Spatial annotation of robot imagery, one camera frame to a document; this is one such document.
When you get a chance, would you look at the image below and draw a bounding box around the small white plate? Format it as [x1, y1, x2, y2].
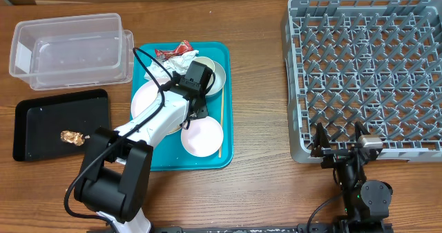
[181, 116, 224, 158]

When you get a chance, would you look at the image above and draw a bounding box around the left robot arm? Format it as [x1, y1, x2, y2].
[65, 61, 215, 232]

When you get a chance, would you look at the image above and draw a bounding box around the white napkin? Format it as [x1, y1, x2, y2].
[147, 50, 199, 79]

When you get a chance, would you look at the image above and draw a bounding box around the teal serving tray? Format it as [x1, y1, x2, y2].
[151, 41, 234, 171]

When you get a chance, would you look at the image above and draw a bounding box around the clear plastic storage bin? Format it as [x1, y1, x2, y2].
[9, 13, 134, 91]

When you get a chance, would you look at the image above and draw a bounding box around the grey shallow bowl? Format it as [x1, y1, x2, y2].
[206, 61, 227, 97]

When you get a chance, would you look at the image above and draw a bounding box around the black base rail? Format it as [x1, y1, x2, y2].
[86, 223, 394, 233]

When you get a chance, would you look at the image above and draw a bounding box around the wooden chopstick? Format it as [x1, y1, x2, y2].
[218, 87, 224, 158]

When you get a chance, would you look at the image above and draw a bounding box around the red snack wrapper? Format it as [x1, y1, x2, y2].
[155, 40, 194, 60]

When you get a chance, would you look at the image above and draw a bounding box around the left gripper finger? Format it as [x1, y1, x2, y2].
[180, 100, 195, 129]
[193, 96, 208, 119]

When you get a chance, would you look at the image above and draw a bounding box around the black rectangular tray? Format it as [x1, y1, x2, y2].
[13, 89, 111, 161]

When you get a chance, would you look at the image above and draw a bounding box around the brown food scrap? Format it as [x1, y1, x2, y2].
[60, 131, 86, 146]

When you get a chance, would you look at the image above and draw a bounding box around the large white plate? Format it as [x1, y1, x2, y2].
[131, 81, 187, 135]

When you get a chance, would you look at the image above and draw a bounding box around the grey dishwasher rack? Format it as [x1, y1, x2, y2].
[282, 0, 441, 163]

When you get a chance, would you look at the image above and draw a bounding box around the white paper cup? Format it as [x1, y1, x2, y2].
[191, 57, 215, 93]

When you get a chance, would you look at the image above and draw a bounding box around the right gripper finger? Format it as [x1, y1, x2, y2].
[310, 122, 331, 156]
[354, 121, 370, 147]

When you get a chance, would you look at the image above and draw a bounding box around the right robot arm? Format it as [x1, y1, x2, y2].
[306, 122, 393, 232]

